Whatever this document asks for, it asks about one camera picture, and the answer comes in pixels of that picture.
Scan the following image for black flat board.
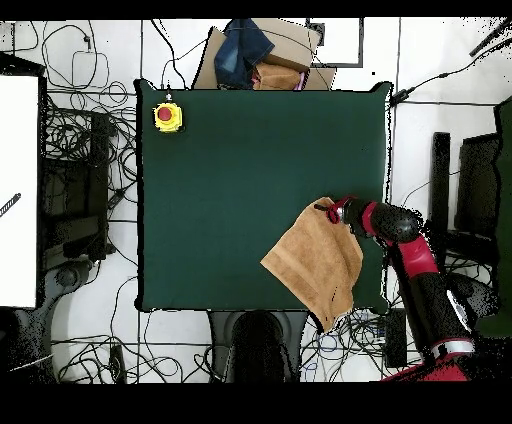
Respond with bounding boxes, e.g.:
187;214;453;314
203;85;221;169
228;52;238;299
454;132;502;242

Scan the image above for black thin rod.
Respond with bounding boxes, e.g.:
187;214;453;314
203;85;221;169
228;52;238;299
468;17;512;58

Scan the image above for black power adapter with cable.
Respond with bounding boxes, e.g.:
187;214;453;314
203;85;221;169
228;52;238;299
388;37;512;110

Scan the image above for black floor cable tangle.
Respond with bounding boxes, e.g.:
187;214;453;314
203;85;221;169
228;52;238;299
41;81;140;229
299;201;499;382
50;311;215;384

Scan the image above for black floor stand base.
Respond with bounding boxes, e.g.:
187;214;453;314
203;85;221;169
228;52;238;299
447;271;502;322

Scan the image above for black flat bar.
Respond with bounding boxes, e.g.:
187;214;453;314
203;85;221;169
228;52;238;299
426;131;452;273

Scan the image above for black ribbed rod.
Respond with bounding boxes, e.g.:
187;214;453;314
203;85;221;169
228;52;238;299
0;192;22;220

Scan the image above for brown cardboard box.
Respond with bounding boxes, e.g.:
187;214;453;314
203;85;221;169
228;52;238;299
191;17;338;92

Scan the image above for white flat panel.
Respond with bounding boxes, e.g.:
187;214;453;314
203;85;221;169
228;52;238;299
0;74;40;309

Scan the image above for tan terry towel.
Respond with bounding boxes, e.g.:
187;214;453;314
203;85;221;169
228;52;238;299
259;195;366;334

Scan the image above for black square frame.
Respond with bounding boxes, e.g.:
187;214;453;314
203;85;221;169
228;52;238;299
305;17;365;69

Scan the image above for folded orange cloth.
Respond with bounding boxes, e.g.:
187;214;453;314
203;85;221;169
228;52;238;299
251;62;306;92

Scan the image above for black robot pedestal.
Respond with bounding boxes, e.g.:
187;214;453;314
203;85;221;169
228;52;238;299
205;310;311;383

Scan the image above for small black power strip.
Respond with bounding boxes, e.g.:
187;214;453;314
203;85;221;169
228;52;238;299
108;344;128;384

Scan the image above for grey floor stand base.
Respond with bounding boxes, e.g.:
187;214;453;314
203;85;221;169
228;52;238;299
41;258;98;318

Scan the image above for yellow emergency stop button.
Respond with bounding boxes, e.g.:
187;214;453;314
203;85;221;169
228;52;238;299
152;102;185;134

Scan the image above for blue jeans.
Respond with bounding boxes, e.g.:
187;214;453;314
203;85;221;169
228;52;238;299
213;18;276;90

